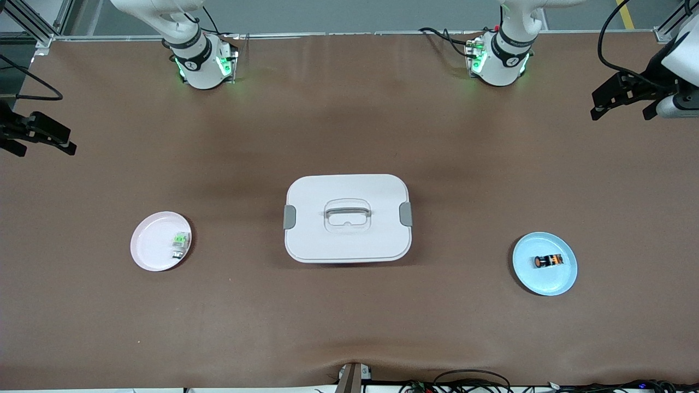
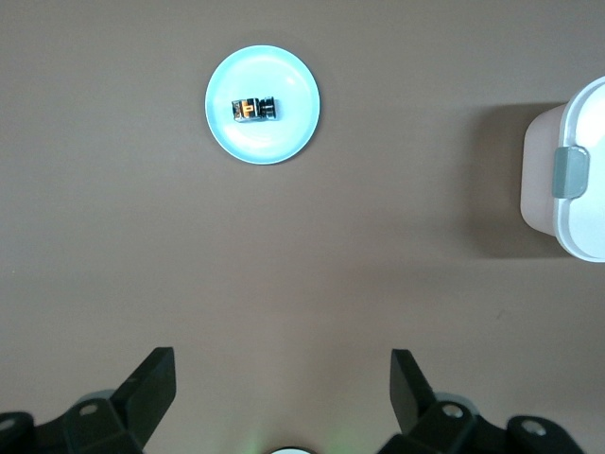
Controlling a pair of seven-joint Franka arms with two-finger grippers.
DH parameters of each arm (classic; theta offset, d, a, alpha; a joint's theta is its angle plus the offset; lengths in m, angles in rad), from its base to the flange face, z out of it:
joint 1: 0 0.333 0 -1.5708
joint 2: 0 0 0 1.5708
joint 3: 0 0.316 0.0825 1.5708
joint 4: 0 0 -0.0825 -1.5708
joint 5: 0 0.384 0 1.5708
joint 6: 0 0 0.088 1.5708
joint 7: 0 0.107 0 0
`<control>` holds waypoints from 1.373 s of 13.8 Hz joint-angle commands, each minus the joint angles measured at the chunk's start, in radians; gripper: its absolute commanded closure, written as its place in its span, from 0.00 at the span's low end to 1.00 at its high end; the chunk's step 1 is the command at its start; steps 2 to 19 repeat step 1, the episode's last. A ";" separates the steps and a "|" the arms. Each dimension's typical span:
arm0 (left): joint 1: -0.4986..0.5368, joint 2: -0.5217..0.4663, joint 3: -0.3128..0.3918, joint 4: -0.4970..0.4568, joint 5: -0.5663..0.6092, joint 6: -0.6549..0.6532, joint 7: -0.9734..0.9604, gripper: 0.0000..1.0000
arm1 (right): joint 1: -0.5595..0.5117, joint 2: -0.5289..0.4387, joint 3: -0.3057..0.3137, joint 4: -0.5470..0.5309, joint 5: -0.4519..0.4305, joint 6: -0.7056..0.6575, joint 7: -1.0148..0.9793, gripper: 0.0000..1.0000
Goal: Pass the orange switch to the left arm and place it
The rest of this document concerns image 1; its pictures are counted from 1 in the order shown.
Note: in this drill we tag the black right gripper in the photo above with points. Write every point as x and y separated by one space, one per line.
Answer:
7 129

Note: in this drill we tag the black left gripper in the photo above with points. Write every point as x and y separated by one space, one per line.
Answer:
651 83

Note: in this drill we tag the orange black push-button switch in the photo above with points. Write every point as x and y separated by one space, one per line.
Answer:
551 261

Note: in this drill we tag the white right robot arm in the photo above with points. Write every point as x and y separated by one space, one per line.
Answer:
199 60

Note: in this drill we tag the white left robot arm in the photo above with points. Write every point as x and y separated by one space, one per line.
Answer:
505 54

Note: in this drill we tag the white lidded storage box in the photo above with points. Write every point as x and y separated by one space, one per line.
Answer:
349 234

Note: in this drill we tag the pink round plate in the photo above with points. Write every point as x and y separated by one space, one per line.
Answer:
150 245

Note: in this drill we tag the light blue round plate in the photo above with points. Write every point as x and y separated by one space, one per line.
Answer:
546 281

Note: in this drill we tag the aluminium frame profile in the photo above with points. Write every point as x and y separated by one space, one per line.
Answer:
64 16

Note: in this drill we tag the green white push-button switch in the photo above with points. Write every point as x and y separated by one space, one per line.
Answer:
179 240

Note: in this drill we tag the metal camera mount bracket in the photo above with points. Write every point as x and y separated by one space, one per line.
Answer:
352 379

